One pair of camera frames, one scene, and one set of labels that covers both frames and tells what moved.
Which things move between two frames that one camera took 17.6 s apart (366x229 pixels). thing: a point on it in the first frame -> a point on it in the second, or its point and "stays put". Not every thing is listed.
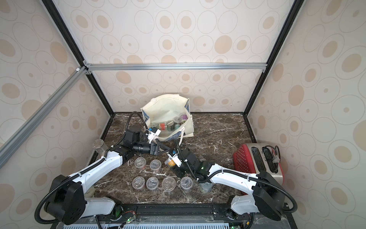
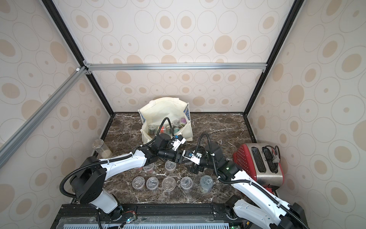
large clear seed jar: [206, 187] stays put
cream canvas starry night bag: [170, 113] stays put
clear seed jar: [186, 182] stays put
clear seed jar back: [155, 165] -> [148, 167]
